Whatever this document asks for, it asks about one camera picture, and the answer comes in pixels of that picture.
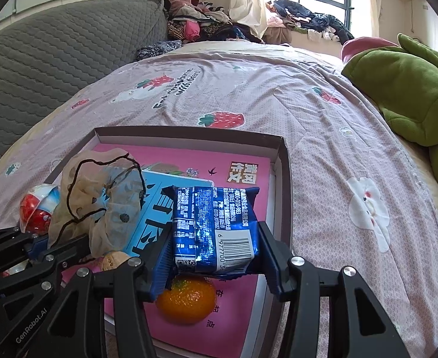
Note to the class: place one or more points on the grey quilted headboard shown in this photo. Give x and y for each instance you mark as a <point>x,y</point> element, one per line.
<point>54,63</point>

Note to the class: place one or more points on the orange mandarin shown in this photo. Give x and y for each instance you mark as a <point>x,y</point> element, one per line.
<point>187,300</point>

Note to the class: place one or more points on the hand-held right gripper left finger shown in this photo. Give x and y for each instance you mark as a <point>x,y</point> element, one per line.
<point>163,268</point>

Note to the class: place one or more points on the pink book with blue label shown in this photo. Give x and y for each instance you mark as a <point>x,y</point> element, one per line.
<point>233,305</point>

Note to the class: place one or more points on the blue snack packet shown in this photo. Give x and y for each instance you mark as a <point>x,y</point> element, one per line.
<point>211,227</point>

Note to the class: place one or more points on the red white wrapped candy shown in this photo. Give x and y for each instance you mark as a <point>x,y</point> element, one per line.
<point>32,209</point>

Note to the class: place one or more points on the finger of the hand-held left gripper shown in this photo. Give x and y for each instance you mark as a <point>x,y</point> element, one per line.
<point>36,248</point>
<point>69,248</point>

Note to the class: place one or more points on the grey cardboard box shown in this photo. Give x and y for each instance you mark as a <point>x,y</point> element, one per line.
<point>189,134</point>

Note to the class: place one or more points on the cream curtain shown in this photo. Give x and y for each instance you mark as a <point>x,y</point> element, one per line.
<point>375,3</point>
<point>247,0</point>

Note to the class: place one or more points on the pink pillow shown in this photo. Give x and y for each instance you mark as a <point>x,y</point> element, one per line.
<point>357,44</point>

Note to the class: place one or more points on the pile of dark jackets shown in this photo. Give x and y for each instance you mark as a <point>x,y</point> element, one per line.
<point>301,13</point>

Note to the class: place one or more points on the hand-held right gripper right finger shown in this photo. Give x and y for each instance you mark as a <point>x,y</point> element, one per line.
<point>269,253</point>

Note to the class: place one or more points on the pile of mixed clothes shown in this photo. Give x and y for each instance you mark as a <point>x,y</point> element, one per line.
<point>196,22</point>

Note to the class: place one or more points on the dark patterned cloth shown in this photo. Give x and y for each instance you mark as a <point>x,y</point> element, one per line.
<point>157,49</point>

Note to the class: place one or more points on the green fleece blanket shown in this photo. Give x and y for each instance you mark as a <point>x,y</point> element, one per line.
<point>409,82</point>

